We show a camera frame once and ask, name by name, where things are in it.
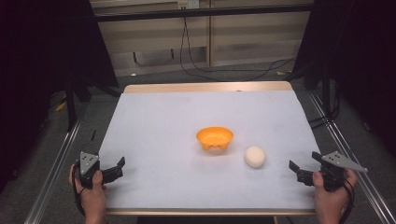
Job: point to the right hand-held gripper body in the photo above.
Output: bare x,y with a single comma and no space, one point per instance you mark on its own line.
334,177

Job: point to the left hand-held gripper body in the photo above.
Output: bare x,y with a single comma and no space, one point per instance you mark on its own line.
88,161

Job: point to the white round ball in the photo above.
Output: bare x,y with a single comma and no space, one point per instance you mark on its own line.
254,156

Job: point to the orange plastic bowl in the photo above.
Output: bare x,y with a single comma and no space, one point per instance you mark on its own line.
214,137

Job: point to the person's right hand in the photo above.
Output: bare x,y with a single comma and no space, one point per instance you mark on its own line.
330,205

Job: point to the person's left hand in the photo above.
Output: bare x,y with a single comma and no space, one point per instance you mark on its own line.
93,202

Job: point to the black metal stand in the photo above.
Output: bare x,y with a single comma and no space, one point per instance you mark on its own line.
70,109

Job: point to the white table cloth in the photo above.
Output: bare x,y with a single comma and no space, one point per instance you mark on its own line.
174,174

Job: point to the dark curtain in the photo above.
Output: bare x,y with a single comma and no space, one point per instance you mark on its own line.
358,62
46,56

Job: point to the wooden table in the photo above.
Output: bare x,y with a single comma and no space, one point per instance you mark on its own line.
205,86

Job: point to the black horizontal bar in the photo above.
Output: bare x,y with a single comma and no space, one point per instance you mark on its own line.
202,13

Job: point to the aluminium floor rail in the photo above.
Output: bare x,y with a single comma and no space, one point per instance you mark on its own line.
358,149
53,174

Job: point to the white wall outlet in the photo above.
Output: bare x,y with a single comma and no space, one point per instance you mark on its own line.
188,4

